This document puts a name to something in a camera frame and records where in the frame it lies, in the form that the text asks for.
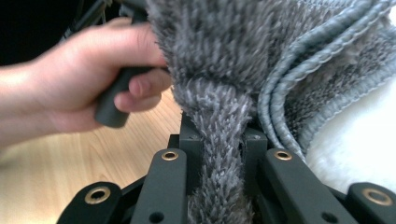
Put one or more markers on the black and white panda plush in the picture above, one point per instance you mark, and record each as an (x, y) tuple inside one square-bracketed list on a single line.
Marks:
[(351, 149)]

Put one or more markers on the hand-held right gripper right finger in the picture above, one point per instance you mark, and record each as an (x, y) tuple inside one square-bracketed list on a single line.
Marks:
[(255, 149)]

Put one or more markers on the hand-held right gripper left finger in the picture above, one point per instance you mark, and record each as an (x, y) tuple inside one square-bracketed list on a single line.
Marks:
[(190, 146)]

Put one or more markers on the grey fluffy cloth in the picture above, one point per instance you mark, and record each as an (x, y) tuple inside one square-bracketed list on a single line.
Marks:
[(224, 46)]

